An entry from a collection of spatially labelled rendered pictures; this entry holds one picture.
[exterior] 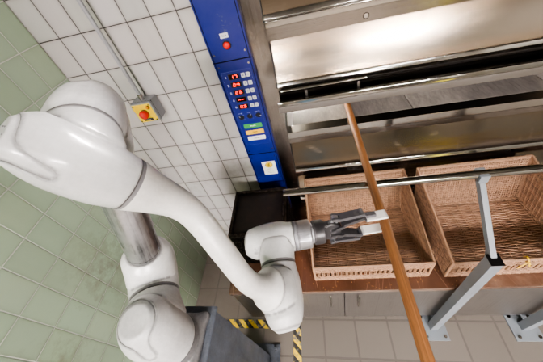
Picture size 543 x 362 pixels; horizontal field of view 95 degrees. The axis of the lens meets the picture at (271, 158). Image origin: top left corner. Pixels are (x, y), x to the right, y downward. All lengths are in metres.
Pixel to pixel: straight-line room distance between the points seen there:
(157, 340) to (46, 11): 1.17
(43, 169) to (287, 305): 0.57
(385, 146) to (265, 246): 0.89
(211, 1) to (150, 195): 0.71
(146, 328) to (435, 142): 1.40
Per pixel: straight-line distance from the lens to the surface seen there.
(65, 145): 0.46
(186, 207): 0.55
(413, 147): 1.47
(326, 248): 1.52
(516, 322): 2.25
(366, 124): 1.29
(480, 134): 1.58
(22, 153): 0.47
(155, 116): 1.26
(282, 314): 0.72
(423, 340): 0.78
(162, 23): 1.12
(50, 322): 1.37
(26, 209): 1.25
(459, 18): 1.21
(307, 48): 1.08
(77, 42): 1.33
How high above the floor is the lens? 1.96
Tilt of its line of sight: 43 degrees down
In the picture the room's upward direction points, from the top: 16 degrees counter-clockwise
